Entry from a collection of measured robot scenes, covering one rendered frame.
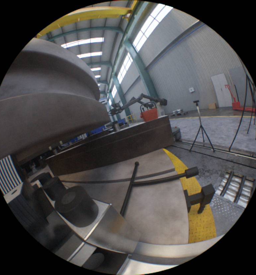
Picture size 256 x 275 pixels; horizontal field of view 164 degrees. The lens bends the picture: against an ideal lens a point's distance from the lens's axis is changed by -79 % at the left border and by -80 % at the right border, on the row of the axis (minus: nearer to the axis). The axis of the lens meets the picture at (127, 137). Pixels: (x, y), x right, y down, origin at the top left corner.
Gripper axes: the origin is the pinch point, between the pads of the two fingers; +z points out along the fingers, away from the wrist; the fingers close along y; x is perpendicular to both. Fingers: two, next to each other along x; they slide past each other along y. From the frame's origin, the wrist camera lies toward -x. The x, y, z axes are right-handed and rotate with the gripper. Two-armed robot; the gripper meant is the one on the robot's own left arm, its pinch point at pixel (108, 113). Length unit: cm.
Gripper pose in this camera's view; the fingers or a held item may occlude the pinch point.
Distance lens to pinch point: 142.3
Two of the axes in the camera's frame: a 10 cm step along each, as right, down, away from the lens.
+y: 1.0, 1.8, -9.8
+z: -9.4, 3.4, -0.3
